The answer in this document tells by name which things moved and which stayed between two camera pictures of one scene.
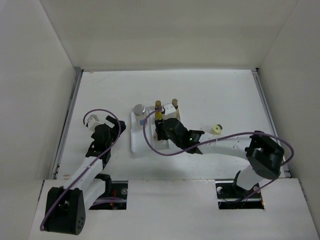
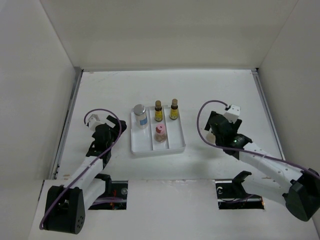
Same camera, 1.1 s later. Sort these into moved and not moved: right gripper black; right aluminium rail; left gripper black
Moved: right gripper black
Not moved: left gripper black; right aluminium rail
